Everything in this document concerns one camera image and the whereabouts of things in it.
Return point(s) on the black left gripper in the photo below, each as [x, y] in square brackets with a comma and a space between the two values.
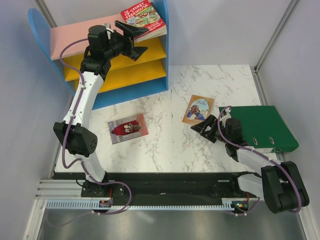
[135, 52]

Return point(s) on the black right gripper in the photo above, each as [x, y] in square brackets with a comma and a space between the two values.
[200, 127]

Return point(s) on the Othello tan picture book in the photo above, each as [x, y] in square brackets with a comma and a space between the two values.
[198, 109]

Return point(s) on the Nineteen Eighty-Four blue book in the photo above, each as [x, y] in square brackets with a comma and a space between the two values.
[149, 36]

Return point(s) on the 13-Storey Treehouse red book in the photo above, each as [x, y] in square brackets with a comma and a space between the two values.
[145, 15]

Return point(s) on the Hamlet picture book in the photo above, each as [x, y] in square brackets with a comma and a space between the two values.
[127, 128]

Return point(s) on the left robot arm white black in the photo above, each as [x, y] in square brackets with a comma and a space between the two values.
[78, 142]

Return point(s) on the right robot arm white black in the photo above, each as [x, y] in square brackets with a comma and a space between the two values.
[278, 183]

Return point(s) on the colourful blue wooden bookshelf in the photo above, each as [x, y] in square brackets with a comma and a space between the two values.
[126, 80]

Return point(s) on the green lever arch file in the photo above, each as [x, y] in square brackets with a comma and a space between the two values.
[261, 127]

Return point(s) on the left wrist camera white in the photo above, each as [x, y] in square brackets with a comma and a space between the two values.
[107, 26]

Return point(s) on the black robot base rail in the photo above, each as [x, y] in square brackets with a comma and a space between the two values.
[163, 188]

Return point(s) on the aluminium frame post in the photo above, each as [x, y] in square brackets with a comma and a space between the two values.
[276, 33]

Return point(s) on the light blue cable duct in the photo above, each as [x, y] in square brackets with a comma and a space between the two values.
[100, 205]

